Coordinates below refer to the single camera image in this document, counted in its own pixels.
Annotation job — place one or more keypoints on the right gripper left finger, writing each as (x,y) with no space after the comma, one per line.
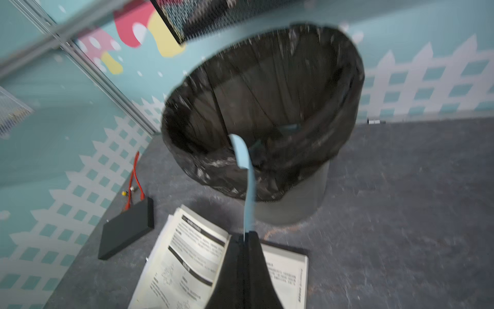
(229,287)

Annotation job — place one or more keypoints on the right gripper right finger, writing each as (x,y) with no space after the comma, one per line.
(259,291)

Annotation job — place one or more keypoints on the sketch tutorial book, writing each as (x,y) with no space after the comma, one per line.
(185,262)

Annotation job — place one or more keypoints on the light blue sticky note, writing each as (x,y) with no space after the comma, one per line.
(244,162)

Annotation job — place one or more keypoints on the black flat box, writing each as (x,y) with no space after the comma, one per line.
(126,228)

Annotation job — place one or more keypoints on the mesh trash bin black bag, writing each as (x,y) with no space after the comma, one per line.
(292,94)

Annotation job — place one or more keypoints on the black wire wall basket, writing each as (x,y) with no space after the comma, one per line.
(188,20)

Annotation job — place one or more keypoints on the white wire wall basket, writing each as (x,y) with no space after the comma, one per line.
(13,112)

